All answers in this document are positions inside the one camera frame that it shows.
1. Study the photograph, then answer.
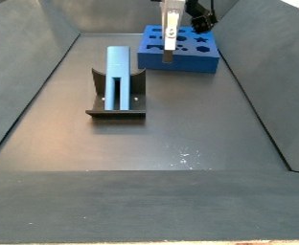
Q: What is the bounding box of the dark blue foam fixture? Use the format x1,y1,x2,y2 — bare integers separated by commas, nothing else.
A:
137,25,220,74

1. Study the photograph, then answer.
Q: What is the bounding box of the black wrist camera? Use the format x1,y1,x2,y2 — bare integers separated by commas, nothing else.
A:
186,0,219,33

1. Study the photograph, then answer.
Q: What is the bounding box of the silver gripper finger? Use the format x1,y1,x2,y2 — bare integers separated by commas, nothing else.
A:
162,0,186,63

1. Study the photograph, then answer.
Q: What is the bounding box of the black curved regrasp stand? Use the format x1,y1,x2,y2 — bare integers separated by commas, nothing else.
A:
85,70,145,120

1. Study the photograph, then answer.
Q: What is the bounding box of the light blue square-circle object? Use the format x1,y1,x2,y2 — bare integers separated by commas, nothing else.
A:
104,46,131,110

